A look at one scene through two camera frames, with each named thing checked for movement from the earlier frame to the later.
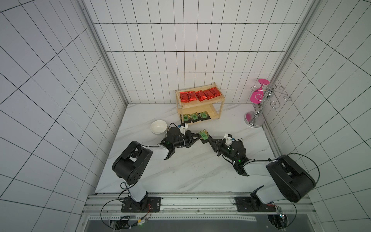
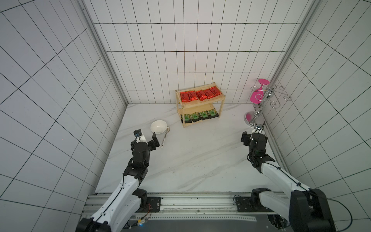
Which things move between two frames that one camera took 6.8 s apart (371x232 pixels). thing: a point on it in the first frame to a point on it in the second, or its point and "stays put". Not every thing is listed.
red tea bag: x=184 y=97 stays put
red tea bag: x=208 y=94 stays put
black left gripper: x=193 y=140 to x=152 y=146
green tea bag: x=204 y=116 stays put
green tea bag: x=195 y=117 stays put
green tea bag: x=204 y=134 to x=212 y=113
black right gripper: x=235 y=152 to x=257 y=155
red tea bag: x=201 y=95 stays put
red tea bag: x=215 y=91 stays put
